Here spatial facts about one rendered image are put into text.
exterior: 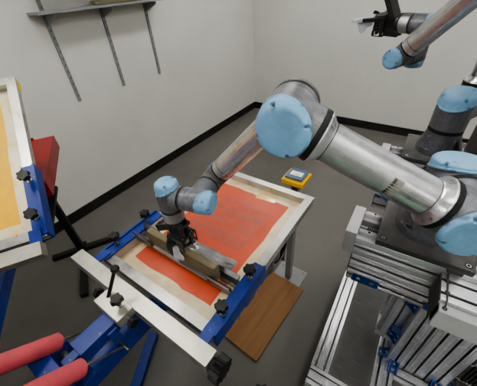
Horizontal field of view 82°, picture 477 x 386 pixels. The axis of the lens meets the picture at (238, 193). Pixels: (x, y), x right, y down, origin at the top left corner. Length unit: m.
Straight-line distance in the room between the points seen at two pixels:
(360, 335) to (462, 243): 1.27
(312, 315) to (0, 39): 2.89
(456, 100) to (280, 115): 0.81
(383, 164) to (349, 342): 1.38
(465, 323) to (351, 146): 0.53
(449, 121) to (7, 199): 1.68
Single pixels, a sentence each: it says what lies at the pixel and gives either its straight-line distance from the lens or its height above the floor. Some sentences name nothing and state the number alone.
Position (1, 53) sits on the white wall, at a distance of 2.75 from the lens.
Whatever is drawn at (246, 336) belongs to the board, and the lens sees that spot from 2.00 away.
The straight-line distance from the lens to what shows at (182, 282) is 1.10.
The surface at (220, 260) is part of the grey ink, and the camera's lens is 1.13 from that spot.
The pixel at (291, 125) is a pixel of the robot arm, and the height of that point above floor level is 1.62.
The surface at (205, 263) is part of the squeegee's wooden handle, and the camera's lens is 1.00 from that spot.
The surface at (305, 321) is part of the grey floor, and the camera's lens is 2.08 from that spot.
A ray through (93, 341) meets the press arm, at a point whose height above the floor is 1.04.
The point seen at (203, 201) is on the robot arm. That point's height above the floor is 1.34.
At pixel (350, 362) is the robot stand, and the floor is 0.21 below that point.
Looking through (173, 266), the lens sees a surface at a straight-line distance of 1.16.
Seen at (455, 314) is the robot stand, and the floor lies 1.17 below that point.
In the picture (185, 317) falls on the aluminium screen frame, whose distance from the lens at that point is 0.99.
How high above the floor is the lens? 1.84
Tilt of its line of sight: 38 degrees down
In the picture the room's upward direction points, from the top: 5 degrees counter-clockwise
